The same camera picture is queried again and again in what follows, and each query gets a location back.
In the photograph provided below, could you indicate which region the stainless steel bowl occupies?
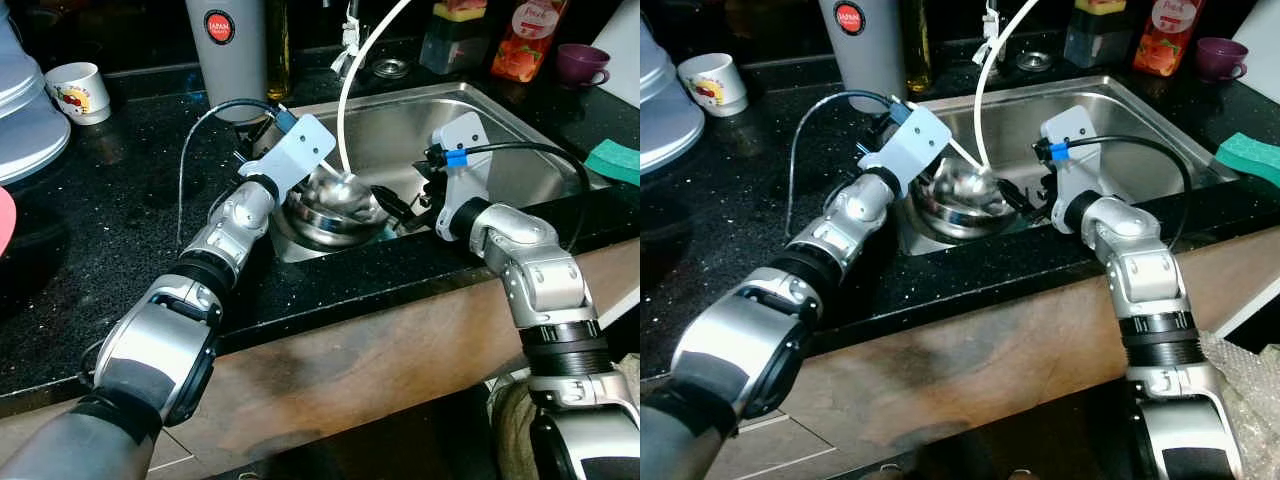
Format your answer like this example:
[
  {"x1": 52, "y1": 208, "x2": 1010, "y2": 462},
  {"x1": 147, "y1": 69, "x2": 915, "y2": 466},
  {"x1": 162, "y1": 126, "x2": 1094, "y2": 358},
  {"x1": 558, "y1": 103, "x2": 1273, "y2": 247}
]
[
  {"x1": 915, "y1": 155, "x2": 1016, "y2": 241},
  {"x1": 283, "y1": 165, "x2": 396, "y2": 249}
]

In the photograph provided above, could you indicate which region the grey tumbler with red label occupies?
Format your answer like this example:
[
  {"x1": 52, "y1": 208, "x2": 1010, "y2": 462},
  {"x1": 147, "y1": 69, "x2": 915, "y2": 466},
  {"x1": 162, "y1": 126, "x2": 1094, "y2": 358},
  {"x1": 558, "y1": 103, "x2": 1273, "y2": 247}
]
[
  {"x1": 818, "y1": 0, "x2": 909, "y2": 114},
  {"x1": 185, "y1": 0, "x2": 269, "y2": 123}
]

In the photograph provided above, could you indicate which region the yellow oil bottle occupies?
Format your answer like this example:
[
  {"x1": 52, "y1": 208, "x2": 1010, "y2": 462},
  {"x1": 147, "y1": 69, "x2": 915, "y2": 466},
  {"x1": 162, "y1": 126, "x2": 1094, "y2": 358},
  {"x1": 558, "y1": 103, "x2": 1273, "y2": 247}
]
[
  {"x1": 265, "y1": 0, "x2": 294, "y2": 101},
  {"x1": 903, "y1": 0, "x2": 934, "y2": 93}
]

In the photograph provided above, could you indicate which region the stainless steel sink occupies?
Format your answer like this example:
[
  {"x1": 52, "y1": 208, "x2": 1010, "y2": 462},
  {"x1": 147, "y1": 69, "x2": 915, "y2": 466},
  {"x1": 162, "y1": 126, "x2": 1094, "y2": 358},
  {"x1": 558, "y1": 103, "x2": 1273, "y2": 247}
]
[
  {"x1": 255, "y1": 80, "x2": 616, "y2": 266},
  {"x1": 893, "y1": 73, "x2": 1241, "y2": 256}
]

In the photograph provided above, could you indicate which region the faucet stem with white tie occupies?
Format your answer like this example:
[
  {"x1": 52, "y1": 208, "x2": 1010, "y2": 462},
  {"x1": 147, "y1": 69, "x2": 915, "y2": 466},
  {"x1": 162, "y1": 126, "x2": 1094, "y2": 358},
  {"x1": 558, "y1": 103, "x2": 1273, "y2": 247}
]
[
  {"x1": 330, "y1": 0, "x2": 366, "y2": 76},
  {"x1": 975, "y1": 0, "x2": 1006, "y2": 66}
]

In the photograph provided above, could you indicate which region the white cup with red print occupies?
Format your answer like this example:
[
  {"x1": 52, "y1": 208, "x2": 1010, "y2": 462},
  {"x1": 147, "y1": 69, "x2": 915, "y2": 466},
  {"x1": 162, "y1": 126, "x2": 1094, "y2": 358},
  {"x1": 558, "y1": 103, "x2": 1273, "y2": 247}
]
[
  {"x1": 677, "y1": 52, "x2": 749, "y2": 118},
  {"x1": 43, "y1": 62, "x2": 113, "y2": 126}
]

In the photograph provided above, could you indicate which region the red peach juice bottle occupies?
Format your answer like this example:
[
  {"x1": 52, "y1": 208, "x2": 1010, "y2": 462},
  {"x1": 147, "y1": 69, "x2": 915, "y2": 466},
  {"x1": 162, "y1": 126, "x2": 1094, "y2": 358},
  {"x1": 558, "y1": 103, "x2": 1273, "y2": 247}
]
[
  {"x1": 490, "y1": 0, "x2": 571, "y2": 83},
  {"x1": 1133, "y1": 0, "x2": 1206, "y2": 78}
]

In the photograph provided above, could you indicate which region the green sponge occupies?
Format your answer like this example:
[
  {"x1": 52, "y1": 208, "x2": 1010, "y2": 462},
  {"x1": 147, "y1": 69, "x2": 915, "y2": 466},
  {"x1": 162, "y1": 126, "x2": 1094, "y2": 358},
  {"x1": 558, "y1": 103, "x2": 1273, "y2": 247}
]
[
  {"x1": 1215, "y1": 132, "x2": 1280, "y2": 186},
  {"x1": 583, "y1": 138, "x2": 641, "y2": 186}
]

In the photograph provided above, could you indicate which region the purple cup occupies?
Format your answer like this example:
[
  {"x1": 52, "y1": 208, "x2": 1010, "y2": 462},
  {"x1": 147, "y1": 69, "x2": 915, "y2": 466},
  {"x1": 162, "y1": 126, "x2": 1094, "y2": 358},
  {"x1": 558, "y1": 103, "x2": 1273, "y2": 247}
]
[
  {"x1": 1195, "y1": 37, "x2": 1249, "y2": 83},
  {"x1": 556, "y1": 43, "x2": 611, "y2": 89}
]

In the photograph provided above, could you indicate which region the white plate stack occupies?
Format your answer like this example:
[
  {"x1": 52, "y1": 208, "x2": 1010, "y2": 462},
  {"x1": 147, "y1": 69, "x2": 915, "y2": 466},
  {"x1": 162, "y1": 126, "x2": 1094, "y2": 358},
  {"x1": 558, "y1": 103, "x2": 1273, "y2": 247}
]
[
  {"x1": 640, "y1": 15, "x2": 706, "y2": 176},
  {"x1": 0, "y1": 15, "x2": 73, "y2": 186}
]

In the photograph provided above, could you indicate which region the white panel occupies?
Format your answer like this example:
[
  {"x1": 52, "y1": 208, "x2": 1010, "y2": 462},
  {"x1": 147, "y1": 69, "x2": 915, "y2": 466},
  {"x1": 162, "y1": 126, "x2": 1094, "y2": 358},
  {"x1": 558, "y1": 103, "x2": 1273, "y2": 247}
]
[
  {"x1": 590, "y1": 0, "x2": 641, "y2": 96},
  {"x1": 1232, "y1": 0, "x2": 1280, "y2": 71}
]

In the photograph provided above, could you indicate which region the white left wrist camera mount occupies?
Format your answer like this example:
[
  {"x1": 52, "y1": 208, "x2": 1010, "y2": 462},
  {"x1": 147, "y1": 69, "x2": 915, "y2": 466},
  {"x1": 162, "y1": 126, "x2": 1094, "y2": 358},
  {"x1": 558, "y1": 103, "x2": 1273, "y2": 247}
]
[
  {"x1": 240, "y1": 113, "x2": 338, "y2": 196},
  {"x1": 860, "y1": 103, "x2": 953, "y2": 196}
]

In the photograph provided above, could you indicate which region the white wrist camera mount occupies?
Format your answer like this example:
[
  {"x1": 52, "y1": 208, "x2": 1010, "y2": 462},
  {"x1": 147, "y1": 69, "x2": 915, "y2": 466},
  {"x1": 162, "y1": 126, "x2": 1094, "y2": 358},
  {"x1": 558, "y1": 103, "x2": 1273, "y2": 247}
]
[
  {"x1": 1040, "y1": 105, "x2": 1103, "y2": 226},
  {"x1": 430, "y1": 112, "x2": 493, "y2": 241},
  {"x1": 240, "y1": 113, "x2": 338, "y2": 196},
  {"x1": 860, "y1": 103, "x2": 953, "y2": 196}
]

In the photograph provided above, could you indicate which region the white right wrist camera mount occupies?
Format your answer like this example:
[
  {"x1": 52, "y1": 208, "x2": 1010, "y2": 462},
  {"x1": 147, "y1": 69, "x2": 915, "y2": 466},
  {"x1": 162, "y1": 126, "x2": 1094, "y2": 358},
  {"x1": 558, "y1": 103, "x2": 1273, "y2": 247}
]
[
  {"x1": 430, "y1": 112, "x2": 493, "y2": 241},
  {"x1": 1040, "y1": 105, "x2": 1103, "y2": 226}
]

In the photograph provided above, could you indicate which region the long white hose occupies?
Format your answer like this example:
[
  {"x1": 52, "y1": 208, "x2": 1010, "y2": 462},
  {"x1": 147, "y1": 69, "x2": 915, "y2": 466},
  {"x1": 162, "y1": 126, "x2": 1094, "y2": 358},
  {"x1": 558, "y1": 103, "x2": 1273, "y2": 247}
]
[
  {"x1": 337, "y1": 0, "x2": 413, "y2": 176},
  {"x1": 972, "y1": 0, "x2": 1041, "y2": 169}
]

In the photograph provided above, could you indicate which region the black cable with blue tape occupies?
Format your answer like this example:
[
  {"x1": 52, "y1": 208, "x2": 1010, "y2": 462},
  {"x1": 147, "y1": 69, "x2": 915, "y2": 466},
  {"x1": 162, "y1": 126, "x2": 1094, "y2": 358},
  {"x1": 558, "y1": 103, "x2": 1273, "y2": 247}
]
[
  {"x1": 425, "y1": 142, "x2": 593, "y2": 256},
  {"x1": 1040, "y1": 135, "x2": 1193, "y2": 251}
]

